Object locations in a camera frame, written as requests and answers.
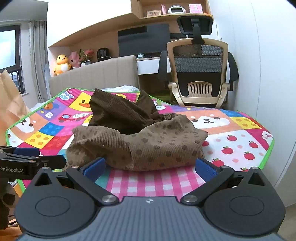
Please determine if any brown paper bag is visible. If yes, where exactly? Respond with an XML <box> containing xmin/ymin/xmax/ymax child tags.
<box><xmin>0</xmin><ymin>69</ymin><xmax>31</xmax><ymax>146</ymax></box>

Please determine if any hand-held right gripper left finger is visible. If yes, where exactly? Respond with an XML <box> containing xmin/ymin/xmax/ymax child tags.
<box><xmin>35</xmin><ymin>157</ymin><xmax>119</xmax><ymax>205</ymax></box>

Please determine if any white desk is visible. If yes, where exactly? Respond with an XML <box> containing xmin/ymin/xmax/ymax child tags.
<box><xmin>136</xmin><ymin>57</ymin><xmax>167</xmax><ymax>75</ymax></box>

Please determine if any brown dotted corduroy garment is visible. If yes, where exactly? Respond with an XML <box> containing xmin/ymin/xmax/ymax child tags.
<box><xmin>65</xmin><ymin>88</ymin><xmax>208</xmax><ymax>172</ymax></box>

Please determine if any green floor cushion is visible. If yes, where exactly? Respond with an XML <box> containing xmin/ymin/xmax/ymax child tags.
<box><xmin>151</xmin><ymin>91</ymin><xmax>173</xmax><ymax>105</ymax></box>

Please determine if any pink plush toy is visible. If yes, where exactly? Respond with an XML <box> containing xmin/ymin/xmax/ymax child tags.
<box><xmin>68</xmin><ymin>52</ymin><xmax>81</xmax><ymax>69</ymax></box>

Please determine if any white quilt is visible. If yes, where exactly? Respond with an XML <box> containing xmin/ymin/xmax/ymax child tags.
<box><xmin>102</xmin><ymin>85</ymin><xmax>139</xmax><ymax>92</ymax></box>

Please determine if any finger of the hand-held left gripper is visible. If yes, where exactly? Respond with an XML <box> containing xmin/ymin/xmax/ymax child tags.
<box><xmin>0</xmin><ymin>146</ymin><xmax>41</xmax><ymax>157</ymax></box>
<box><xmin>0</xmin><ymin>154</ymin><xmax>66</xmax><ymax>172</ymax></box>

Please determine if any pink gift box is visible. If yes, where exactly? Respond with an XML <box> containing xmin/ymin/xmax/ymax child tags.
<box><xmin>188</xmin><ymin>3</ymin><xmax>204</xmax><ymax>14</ymax></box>

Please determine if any dark framed window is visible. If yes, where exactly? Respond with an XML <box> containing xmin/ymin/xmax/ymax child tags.
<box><xmin>0</xmin><ymin>24</ymin><xmax>25</xmax><ymax>94</ymax></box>

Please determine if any yellow duck plush toy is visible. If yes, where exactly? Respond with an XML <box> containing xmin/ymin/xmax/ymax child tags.
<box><xmin>53</xmin><ymin>54</ymin><xmax>72</xmax><ymax>76</ymax></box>

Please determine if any white wardrobe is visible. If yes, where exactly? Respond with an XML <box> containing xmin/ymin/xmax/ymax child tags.
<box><xmin>208</xmin><ymin>0</ymin><xmax>296</xmax><ymax>207</ymax></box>

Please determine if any grey curtain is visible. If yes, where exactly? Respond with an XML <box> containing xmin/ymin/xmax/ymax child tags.
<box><xmin>29</xmin><ymin>20</ymin><xmax>51</xmax><ymax>103</ymax></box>

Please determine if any beige padded bed headboard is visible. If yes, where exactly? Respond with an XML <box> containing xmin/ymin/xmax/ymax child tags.
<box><xmin>48</xmin><ymin>55</ymin><xmax>140</xmax><ymax>102</ymax></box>

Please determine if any beige mesh office chair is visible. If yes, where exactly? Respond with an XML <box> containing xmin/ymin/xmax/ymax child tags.
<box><xmin>158</xmin><ymin>17</ymin><xmax>239</xmax><ymax>109</ymax></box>

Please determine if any wooden wall shelf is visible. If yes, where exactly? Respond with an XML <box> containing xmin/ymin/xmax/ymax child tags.
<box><xmin>131</xmin><ymin>0</ymin><xmax>212</xmax><ymax>20</ymax></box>

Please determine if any potted plant with pink leaves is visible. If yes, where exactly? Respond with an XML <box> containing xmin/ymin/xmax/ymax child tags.
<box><xmin>79</xmin><ymin>48</ymin><xmax>95</xmax><ymax>65</ymax></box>

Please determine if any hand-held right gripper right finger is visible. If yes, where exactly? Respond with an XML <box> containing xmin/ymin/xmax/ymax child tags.
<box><xmin>180</xmin><ymin>158</ymin><xmax>266</xmax><ymax>205</ymax></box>

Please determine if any colourful cartoon printed play mat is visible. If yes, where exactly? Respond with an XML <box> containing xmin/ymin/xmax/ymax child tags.
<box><xmin>5</xmin><ymin>87</ymin><xmax>275</xmax><ymax>202</ymax></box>

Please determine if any black computer monitor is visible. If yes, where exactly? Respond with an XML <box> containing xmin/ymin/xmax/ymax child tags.
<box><xmin>118</xmin><ymin>23</ymin><xmax>170</xmax><ymax>57</ymax></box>

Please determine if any black round speaker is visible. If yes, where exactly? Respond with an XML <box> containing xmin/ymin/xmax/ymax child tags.
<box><xmin>97</xmin><ymin>48</ymin><xmax>110</xmax><ymax>62</ymax></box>

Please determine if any white desk clock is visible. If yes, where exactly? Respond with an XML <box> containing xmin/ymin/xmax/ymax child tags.
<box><xmin>168</xmin><ymin>5</ymin><xmax>184</xmax><ymax>14</ymax></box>

